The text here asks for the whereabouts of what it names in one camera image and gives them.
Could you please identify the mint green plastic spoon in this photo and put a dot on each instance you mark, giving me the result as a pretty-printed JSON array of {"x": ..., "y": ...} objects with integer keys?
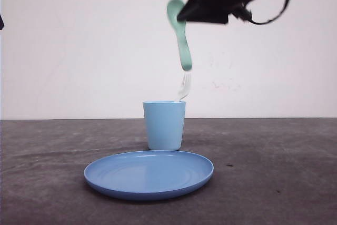
[{"x": 173, "y": 8}]

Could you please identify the white plastic fork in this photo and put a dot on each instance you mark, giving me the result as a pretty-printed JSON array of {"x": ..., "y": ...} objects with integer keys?
[{"x": 185, "y": 87}]

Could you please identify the light blue plastic cup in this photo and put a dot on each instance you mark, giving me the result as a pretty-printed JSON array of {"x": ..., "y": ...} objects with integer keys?
[{"x": 164, "y": 122}]

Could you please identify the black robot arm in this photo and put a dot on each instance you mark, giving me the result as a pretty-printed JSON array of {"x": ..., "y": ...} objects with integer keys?
[{"x": 1, "y": 23}]

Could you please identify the blue plastic plate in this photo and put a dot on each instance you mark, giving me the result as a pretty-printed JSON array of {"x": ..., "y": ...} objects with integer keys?
[{"x": 149, "y": 175}]

